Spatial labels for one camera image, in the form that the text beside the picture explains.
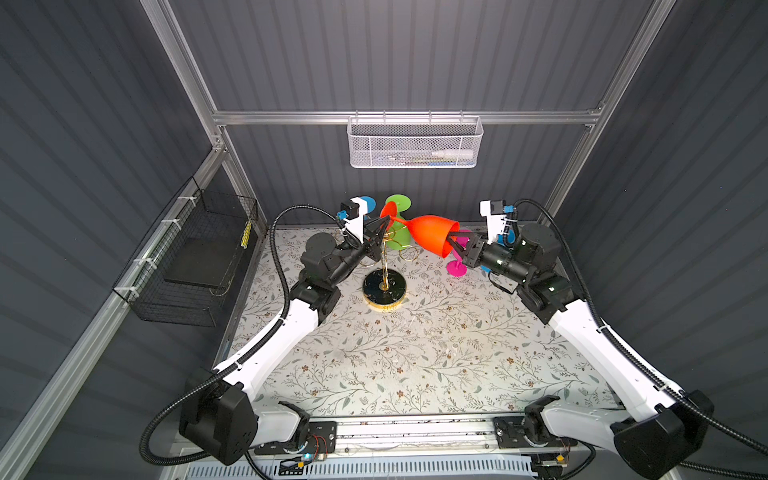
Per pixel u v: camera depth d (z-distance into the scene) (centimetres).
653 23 71
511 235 60
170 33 72
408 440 74
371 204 85
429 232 62
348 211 56
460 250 64
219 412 39
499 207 59
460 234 63
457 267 106
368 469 77
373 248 64
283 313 51
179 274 70
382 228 67
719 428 36
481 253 60
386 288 99
